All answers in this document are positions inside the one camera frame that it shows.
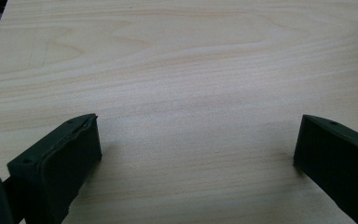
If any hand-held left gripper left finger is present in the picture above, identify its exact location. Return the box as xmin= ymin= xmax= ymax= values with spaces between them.
xmin=7 ymin=113 xmax=103 ymax=224

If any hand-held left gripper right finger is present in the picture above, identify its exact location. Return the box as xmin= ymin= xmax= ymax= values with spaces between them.
xmin=293 ymin=114 xmax=358 ymax=224

